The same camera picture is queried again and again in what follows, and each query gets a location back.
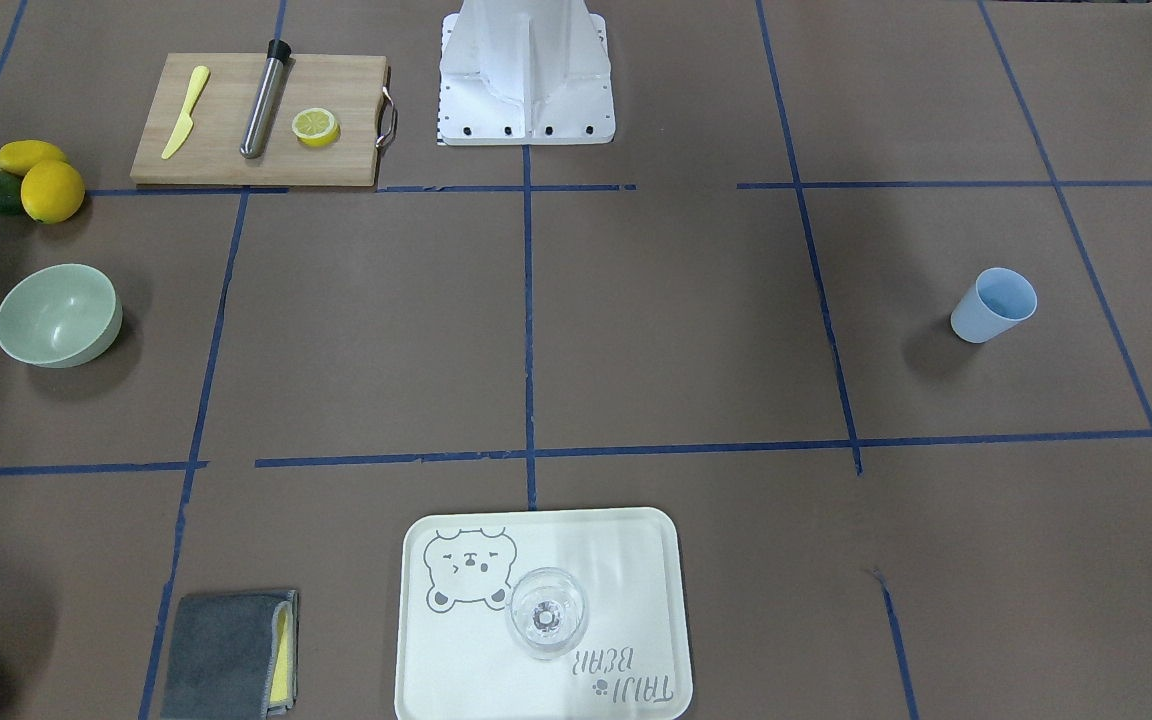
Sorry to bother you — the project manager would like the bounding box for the light blue plastic cup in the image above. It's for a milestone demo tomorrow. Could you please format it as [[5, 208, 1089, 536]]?
[[950, 266, 1038, 344]]

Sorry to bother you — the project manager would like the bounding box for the green bowl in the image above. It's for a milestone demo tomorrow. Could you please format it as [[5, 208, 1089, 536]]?
[[0, 263, 124, 369]]

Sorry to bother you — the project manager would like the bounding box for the clear wine glass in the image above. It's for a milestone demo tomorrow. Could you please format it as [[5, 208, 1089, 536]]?
[[507, 568, 589, 661]]

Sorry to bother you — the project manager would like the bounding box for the cream bear tray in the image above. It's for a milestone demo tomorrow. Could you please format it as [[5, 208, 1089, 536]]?
[[394, 507, 694, 719]]

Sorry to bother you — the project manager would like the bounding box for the wooden cutting board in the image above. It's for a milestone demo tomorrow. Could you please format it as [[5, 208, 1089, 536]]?
[[131, 53, 389, 187]]

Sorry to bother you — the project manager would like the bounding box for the lemon half slice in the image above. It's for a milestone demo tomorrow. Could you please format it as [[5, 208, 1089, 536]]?
[[291, 108, 340, 149]]

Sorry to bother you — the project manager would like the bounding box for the steel muddler black cap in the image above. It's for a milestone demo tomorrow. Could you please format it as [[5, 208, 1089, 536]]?
[[238, 38, 291, 159]]

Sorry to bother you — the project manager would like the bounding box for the yellow plastic knife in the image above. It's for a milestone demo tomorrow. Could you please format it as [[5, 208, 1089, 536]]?
[[160, 65, 211, 160]]

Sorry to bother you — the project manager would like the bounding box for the grey yellow folded cloth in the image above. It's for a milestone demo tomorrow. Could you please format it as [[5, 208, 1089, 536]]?
[[160, 588, 300, 719]]

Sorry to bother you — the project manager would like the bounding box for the yellow lemon front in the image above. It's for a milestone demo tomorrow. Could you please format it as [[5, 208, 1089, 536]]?
[[20, 160, 86, 223]]

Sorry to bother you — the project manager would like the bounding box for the yellow lemon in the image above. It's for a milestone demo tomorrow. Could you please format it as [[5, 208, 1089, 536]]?
[[20, 160, 86, 223], [0, 138, 68, 179]]

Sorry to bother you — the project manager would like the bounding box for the yellow lemon rear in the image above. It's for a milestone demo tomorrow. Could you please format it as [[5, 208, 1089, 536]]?
[[0, 138, 68, 179]]

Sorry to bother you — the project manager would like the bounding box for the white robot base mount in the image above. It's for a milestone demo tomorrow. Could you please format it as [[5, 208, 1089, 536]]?
[[435, 1, 617, 146]]

